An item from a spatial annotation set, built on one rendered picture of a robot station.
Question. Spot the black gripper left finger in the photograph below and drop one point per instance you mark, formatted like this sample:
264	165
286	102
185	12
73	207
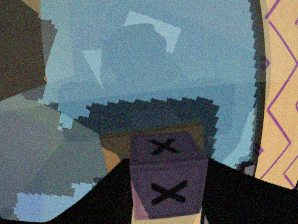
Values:
109	202

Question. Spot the purple cube with black x marks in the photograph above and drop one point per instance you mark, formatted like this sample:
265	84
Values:
167	175

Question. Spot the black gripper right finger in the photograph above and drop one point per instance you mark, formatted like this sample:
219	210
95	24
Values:
232	197

